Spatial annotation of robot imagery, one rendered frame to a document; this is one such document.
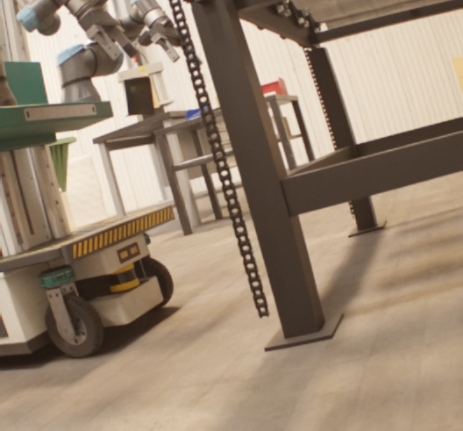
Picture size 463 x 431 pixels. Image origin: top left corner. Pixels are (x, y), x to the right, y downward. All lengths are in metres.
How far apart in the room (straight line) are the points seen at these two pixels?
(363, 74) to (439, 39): 1.80
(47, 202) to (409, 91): 10.24
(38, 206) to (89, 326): 0.57
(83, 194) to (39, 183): 6.40
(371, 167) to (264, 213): 0.24
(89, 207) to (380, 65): 6.20
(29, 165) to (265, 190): 1.03
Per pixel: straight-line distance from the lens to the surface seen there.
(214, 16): 1.32
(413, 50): 11.93
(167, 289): 2.07
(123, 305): 1.76
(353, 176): 1.26
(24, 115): 1.75
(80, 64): 2.15
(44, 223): 2.10
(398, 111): 11.89
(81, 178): 8.51
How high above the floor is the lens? 0.40
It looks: 3 degrees down
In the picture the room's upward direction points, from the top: 16 degrees counter-clockwise
